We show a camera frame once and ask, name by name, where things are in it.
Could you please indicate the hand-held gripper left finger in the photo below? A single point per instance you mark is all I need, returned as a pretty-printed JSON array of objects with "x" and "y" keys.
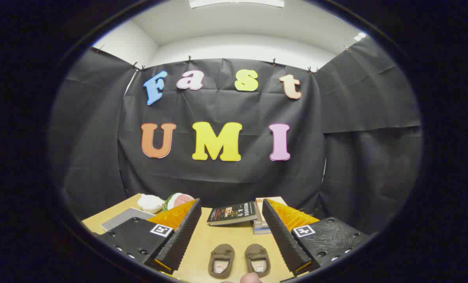
[{"x": 178, "y": 239}]

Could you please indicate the watermelon slice plush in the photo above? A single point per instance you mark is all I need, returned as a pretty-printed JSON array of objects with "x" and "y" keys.
[{"x": 180, "y": 199}]

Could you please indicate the black cover book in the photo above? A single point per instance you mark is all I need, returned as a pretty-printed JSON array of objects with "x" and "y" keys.
[{"x": 232, "y": 214}]

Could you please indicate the blue cover book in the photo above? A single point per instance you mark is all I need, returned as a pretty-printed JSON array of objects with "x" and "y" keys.
[{"x": 261, "y": 232}]

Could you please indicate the beige fabric storage box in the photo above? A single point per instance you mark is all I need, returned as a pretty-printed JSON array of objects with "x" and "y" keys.
[{"x": 125, "y": 218}]

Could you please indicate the brown fuzzy shoe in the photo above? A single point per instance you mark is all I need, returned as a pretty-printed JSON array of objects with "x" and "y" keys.
[
  {"x": 257, "y": 251},
  {"x": 221, "y": 253}
]

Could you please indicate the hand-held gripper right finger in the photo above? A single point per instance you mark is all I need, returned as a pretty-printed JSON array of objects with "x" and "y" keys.
[{"x": 285, "y": 239}]

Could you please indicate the ceiling light panel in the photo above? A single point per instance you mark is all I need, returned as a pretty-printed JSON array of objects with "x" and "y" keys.
[{"x": 235, "y": 3}]

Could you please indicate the white spine book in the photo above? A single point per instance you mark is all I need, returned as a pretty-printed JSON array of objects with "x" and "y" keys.
[{"x": 260, "y": 227}]

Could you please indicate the beige cover book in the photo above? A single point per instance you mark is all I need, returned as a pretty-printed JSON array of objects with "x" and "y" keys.
[{"x": 259, "y": 214}]

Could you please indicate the white plush toy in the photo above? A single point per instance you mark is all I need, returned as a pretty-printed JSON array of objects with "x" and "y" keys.
[{"x": 150, "y": 203}]

